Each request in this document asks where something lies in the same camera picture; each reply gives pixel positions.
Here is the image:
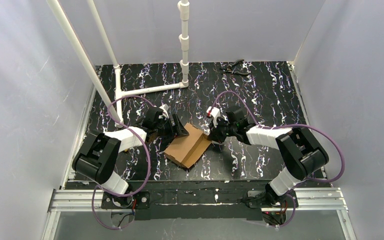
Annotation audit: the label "black pliers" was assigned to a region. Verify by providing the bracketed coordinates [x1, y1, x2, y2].
[219, 59, 250, 77]

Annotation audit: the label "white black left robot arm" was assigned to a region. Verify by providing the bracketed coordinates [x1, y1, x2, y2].
[71, 104, 189, 197]

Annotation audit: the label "aluminium rail frame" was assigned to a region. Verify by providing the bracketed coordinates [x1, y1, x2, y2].
[41, 82, 349, 240]

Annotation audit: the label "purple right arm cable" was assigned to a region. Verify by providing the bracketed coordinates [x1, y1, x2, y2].
[210, 90, 347, 229]

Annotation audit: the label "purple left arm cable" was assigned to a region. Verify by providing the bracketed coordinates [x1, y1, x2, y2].
[91, 95, 156, 231]

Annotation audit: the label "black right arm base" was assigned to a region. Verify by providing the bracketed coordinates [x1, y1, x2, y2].
[238, 185, 299, 228]

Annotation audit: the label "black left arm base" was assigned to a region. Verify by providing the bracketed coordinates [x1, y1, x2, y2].
[101, 190, 151, 210]

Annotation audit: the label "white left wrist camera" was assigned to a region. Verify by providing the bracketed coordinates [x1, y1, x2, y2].
[158, 104, 169, 119]

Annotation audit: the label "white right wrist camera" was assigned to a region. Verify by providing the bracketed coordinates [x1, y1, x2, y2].
[206, 106, 221, 128]

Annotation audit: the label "brown cardboard paper box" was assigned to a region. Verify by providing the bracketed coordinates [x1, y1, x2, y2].
[164, 123, 212, 169]

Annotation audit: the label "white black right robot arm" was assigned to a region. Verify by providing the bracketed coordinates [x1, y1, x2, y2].
[207, 106, 329, 202]

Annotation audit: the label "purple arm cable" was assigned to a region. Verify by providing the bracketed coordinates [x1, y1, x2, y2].
[210, 90, 347, 229]
[91, 95, 156, 231]

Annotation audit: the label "white PVC pipe frame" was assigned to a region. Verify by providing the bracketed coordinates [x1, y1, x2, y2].
[46, 0, 192, 128]

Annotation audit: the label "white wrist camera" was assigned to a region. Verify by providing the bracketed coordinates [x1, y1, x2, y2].
[206, 106, 221, 128]
[158, 104, 169, 119]

